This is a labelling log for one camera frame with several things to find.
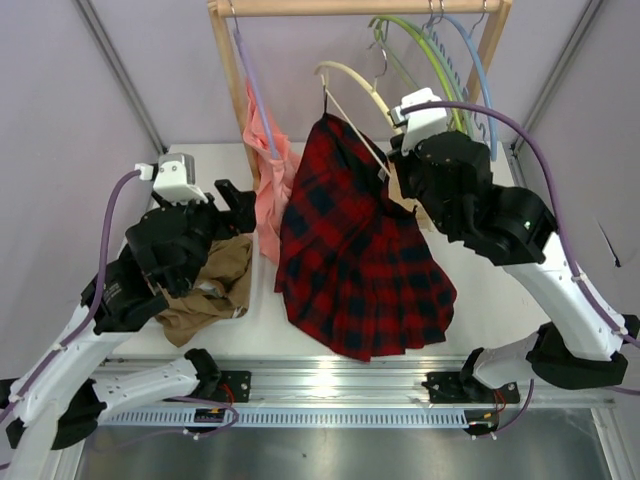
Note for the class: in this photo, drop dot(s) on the tan garment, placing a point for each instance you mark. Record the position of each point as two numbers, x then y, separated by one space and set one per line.
200 308

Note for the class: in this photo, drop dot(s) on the purple hanger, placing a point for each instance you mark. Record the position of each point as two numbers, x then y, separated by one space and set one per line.
252 79

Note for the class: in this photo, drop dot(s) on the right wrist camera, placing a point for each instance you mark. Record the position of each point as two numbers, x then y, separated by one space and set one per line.
420 124

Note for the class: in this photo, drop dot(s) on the blue hanger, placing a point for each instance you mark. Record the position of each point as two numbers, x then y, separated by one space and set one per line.
480 71

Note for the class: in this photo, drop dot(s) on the pink skirt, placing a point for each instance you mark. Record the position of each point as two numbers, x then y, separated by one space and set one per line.
277 164

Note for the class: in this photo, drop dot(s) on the white laundry basket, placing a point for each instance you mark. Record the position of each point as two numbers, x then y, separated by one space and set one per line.
252 290

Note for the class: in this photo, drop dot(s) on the wooden clothes rack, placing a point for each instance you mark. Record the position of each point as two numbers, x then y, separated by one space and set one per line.
220 13

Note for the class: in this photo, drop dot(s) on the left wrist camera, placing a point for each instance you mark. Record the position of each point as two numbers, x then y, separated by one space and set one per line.
173 178

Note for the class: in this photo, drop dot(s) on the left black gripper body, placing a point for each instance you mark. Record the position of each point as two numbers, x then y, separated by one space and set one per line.
209 209

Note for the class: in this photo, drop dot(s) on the green hanger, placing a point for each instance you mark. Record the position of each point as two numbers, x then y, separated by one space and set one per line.
381 24

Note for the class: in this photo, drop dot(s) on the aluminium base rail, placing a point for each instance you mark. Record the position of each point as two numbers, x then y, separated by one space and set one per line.
321 391

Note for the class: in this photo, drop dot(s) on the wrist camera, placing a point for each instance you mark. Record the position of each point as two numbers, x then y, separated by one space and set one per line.
420 124
173 178

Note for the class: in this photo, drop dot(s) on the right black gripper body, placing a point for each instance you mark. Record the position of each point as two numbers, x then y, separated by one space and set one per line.
407 170

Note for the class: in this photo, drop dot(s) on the cream hanger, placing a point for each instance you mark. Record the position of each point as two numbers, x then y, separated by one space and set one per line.
346 82

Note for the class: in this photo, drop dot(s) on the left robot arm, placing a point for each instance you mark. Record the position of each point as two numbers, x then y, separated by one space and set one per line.
59 402

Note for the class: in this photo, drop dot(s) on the teal hanger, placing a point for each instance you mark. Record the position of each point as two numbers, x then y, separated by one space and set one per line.
450 65

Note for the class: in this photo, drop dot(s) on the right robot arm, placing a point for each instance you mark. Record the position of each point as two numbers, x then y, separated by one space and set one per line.
579 347

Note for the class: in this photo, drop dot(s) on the red plaid skirt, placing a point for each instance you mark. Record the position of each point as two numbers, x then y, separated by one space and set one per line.
355 271

